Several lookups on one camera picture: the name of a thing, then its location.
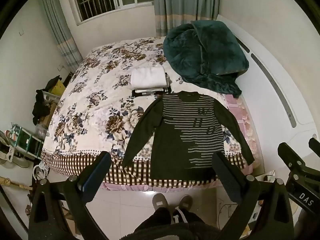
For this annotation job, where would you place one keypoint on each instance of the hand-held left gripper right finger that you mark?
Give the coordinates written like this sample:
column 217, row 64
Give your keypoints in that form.
column 228, row 177

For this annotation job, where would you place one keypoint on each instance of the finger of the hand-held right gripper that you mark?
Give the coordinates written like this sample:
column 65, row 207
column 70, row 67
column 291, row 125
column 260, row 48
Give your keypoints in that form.
column 315, row 145
column 297, row 163

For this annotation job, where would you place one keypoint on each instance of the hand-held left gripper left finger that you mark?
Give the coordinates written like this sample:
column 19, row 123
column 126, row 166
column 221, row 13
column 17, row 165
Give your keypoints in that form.
column 88, row 181

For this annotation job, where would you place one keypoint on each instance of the dark striped sweater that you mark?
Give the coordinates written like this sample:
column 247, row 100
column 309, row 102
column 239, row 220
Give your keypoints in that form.
column 170, row 155

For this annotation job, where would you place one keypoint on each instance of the stack of folded clothes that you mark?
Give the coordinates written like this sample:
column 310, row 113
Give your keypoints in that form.
column 152, row 91

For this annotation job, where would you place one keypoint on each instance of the person's right grey shoe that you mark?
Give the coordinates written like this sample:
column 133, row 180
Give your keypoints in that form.
column 185, row 202

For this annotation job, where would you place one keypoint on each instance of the person's grey shoe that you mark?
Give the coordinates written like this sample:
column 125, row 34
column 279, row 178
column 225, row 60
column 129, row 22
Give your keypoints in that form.
column 160, row 201
column 185, row 202

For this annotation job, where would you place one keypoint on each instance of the white headboard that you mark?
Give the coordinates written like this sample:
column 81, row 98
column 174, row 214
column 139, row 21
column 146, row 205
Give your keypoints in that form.
column 270, row 97

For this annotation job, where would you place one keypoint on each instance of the person's left grey shoe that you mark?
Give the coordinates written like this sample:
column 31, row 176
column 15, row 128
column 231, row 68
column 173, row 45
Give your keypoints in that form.
column 160, row 201

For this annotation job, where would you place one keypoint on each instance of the wooden broom stick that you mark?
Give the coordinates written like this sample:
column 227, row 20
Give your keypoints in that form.
column 15, row 183

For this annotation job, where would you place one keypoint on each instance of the teal storage rack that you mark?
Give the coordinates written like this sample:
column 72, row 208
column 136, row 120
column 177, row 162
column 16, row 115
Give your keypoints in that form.
column 27, row 140

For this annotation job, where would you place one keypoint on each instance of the floral checked bedspread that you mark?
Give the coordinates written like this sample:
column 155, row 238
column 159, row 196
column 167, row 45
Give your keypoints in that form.
column 100, row 100

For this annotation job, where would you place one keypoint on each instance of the person's black pants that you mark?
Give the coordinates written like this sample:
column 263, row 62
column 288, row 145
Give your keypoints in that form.
column 162, row 226

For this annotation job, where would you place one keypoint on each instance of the white fan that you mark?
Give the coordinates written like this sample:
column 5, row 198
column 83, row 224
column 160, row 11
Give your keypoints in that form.
column 10, row 155

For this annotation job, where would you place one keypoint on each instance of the black clothing pile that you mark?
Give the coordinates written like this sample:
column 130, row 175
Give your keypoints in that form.
column 41, row 105

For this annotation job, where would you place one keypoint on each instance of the yellow box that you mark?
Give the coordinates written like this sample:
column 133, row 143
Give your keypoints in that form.
column 57, row 88

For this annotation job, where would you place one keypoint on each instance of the dark green plush blanket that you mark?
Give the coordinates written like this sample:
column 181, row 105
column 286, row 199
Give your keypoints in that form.
column 207, row 55

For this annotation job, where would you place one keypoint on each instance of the grey-blue curtain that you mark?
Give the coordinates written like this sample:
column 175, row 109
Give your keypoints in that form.
column 182, row 5
column 63, row 37

